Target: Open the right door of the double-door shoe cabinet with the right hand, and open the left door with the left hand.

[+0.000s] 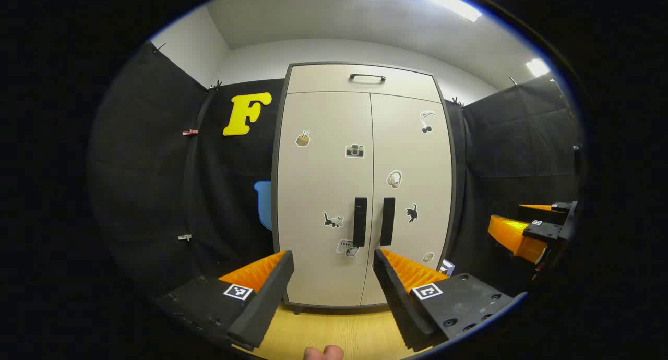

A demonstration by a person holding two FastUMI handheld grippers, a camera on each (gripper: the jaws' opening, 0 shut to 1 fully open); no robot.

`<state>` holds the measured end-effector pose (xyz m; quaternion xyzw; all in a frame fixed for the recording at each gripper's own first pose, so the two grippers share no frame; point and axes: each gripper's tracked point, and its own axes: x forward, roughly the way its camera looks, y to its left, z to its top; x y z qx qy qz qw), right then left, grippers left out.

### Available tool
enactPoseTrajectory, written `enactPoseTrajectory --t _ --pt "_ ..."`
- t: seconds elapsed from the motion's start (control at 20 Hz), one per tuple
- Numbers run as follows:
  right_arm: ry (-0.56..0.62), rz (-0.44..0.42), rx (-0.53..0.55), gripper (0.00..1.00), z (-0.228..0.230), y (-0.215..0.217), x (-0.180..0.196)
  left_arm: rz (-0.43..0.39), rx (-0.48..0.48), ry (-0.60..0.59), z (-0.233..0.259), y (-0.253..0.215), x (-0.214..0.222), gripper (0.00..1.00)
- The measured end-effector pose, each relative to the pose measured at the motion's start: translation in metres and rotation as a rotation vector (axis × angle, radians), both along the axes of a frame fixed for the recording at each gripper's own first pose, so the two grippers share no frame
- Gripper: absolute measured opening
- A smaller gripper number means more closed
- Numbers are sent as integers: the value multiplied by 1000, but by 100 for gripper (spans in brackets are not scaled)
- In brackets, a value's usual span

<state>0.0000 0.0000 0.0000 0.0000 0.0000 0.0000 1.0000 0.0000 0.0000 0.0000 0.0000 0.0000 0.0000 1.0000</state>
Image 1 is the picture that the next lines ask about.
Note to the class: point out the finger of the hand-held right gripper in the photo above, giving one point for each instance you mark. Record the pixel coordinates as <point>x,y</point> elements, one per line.
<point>543,207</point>
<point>514,237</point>

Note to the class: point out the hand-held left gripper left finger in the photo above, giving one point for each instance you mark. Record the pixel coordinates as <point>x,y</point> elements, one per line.
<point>266,302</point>

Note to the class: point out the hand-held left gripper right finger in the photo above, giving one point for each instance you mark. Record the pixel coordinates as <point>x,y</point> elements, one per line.
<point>399,302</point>

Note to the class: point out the white double-door shoe cabinet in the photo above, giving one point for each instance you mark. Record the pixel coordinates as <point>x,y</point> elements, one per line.
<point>274,193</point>

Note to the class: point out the white cabinet door headphones sticker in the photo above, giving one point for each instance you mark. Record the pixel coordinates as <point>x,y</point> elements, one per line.
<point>417,172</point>

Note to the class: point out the small white box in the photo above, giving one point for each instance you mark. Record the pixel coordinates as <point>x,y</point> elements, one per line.
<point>447,267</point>

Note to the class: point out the white cabinet door camera sticker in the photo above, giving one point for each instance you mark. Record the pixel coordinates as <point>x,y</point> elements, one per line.
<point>318,193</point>

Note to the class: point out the small ceiling light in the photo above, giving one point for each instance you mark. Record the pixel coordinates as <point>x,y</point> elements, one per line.
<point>537,67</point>

